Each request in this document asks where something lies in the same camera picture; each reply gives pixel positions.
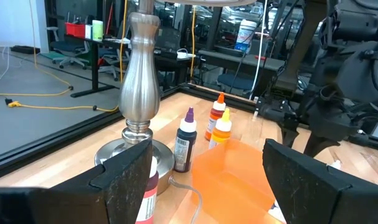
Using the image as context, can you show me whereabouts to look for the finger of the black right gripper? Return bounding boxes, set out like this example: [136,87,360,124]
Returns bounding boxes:
[277,122,300,149]
[303,136,341,158]

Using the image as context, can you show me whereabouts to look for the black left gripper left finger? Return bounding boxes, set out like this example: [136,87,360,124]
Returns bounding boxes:
[0,139,154,224]

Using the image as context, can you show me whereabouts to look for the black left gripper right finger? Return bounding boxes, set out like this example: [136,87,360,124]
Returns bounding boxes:
[262,138,378,224]

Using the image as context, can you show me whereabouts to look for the small blue-label dropper bottle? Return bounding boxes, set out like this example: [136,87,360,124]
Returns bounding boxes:
[267,200,286,224]

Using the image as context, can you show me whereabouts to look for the pink-cap red food coloring bottle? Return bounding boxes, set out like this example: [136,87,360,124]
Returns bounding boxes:
[135,155,160,224]

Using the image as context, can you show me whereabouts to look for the yellow food coloring bottle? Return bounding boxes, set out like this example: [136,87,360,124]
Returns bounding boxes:
[207,108,233,151]

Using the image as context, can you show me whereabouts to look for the orange-cap food coloring bottle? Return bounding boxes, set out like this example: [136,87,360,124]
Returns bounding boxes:
[204,91,227,142]

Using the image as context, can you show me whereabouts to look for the purple food coloring bottle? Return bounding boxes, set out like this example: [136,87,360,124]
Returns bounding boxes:
[173,106,198,174]

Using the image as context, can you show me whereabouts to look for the orange translucent plastic bin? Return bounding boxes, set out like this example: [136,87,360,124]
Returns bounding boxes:
[191,138,285,224]

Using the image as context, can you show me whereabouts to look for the black bench desk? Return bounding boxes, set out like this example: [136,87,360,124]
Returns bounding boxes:
[197,49,286,94]

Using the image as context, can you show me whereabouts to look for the white tub blue label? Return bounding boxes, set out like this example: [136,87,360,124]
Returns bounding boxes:
[234,19,258,54]

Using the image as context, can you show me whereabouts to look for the silver table lamp white shade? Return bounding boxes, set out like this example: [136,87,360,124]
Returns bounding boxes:
[93,0,258,195]

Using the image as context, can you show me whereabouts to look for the black standing desk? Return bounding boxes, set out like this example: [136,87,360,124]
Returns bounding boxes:
[63,33,132,99]

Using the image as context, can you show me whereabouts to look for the blue office chair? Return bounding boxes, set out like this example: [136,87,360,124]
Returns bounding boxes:
[97,46,131,82]

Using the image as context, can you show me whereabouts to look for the grey office chair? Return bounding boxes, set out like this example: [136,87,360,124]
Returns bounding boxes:
[46,26,90,70]

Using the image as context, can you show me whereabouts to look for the red storage bin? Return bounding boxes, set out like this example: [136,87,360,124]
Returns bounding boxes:
[64,22,87,39]

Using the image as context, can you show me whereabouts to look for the green and white roll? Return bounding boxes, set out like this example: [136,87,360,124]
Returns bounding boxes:
[92,19,104,42]

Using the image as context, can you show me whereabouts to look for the black aluminium table frame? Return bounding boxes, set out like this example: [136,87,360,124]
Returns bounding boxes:
[0,82,258,182]

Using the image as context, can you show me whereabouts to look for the white hanging cable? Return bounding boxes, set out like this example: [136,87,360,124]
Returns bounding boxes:
[248,0,270,101]

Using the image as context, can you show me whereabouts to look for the yellow extension cable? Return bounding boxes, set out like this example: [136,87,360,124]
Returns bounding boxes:
[0,0,130,113]

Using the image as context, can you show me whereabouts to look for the yellow hanging cable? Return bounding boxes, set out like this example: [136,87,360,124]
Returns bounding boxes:
[189,5,197,84]

